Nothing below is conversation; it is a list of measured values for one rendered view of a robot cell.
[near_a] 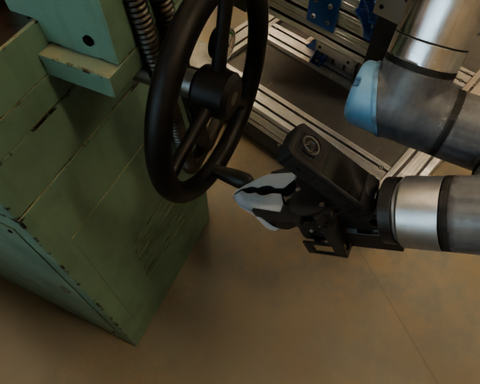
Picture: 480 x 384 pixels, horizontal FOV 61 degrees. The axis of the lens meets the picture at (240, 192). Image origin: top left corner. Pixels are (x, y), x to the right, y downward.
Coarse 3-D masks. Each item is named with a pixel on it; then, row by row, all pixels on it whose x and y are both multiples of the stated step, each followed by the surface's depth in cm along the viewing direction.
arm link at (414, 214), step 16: (416, 176) 41; (432, 176) 40; (400, 192) 40; (416, 192) 39; (432, 192) 38; (400, 208) 39; (416, 208) 38; (432, 208) 37; (400, 224) 39; (416, 224) 38; (432, 224) 37; (400, 240) 40; (416, 240) 39; (432, 240) 38
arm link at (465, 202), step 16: (448, 176) 39; (464, 176) 38; (448, 192) 37; (464, 192) 36; (448, 208) 37; (464, 208) 36; (448, 224) 37; (464, 224) 36; (448, 240) 37; (464, 240) 36
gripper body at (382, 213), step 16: (304, 192) 47; (384, 192) 41; (304, 208) 45; (320, 208) 44; (336, 208) 44; (384, 208) 40; (304, 224) 46; (320, 224) 45; (336, 224) 45; (352, 224) 46; (368, 224) 45; (384, 224) 40; (304, 240) 50; (320, 240) 49; (336, 240) 46; (352, 240) 48; (368, 240) 46; (384, 240) 42
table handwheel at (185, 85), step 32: (192, 0) 37; (224, 0) 43; (256, 0) 49; (192, 32) 37; (224, 32) 45; (256, 32) 55; (160, 64) 36; (224, 64) 47; (256, 64) 59; (160, 96) 37; (192, 96) 48; (224, 96) 47; (160, 128) 38; (192, 128) 48; (160, 160) 40; (224, 160) 60; (160, 192) 45; (192, 192) 51
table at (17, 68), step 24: (0, 0) 45; (0, 24) 43; (24, 24) 43; (0, 48) 41; (24, 48) 43; (48, 48) 46; (0, 72) 42; (24, 72) 44; (48, 72) 47; (72, 72) 45; (96, 72) 43; (120, 72) 44; (0, 96) 43
